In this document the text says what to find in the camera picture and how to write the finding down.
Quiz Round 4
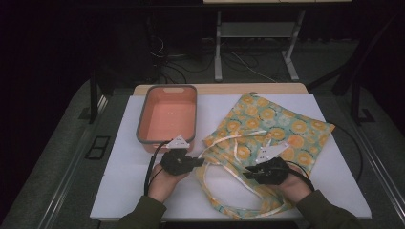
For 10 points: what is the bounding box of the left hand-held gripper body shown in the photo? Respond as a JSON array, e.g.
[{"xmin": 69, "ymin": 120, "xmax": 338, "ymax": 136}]
[{"xmin": 160, "ymin": 135, "xmax": 196, "ymax": 177}]

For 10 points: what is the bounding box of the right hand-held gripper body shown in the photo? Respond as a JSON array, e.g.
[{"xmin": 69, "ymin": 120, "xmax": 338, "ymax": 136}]
[{"xmin": 251, "ymin": 141, "xmax": 291, "ymax": 186}]

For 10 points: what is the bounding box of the teal apron with orange print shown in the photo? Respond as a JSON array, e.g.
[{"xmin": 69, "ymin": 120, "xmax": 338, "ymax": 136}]
[{"xmin": 194, "ymin": 92, "xmax": 336, "ymax": 221}]

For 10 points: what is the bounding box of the orange plastic basin grey rim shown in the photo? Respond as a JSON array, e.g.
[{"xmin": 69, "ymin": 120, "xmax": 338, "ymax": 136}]
[{"xmin": 136, "ymin": 84, "xmax": 199, "ymax": 155}]

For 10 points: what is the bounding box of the person's right hand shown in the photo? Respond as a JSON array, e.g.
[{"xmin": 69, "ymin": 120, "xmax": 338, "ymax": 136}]
[{"xmin": 278, "ymin": 169, "xmax": 313, "ymax": 205}]

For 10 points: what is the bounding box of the person's left hand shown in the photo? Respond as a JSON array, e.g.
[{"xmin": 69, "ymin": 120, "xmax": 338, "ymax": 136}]
[{"xmin": 147, "ymin": 163, "xmax": 189, "ymax": 204}]

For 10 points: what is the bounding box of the black tripod stand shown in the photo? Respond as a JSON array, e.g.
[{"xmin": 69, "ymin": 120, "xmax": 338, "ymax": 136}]
[{"xmin": 306, "ymin": 12, "xmax": 405, "ymax": 127}]

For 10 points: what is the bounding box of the grey metal stand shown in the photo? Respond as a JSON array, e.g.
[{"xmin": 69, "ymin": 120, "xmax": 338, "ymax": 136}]
[{"xmin": 214, "ymin": 10, "xmax": 307, "ymax": 83}]

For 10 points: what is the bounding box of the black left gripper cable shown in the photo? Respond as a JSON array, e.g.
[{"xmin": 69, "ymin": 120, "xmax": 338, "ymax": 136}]
[{"xmin": 143, "ymin": 140, "xmax": 175, "ymax": 197}]

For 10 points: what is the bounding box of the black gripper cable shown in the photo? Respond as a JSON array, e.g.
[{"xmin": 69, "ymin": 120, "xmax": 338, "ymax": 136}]
[
  {"xmin": 143, "ymin": 140, "xmax": 175, "ymax": 197},
  {"xmin": 285, "ymin": 159, "xmax": 316, "ymax": 193}
]

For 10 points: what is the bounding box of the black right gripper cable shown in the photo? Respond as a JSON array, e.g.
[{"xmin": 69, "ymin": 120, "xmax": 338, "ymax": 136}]
[{"xmin": 285, "ymin": 159, "xmax": 316, "ymax": 193}]

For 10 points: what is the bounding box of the tangle of floor cables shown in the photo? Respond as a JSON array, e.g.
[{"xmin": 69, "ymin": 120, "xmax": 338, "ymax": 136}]
[{"xmin": 149, "ymin": 34, "xmax": 278, "ymax": 85}]

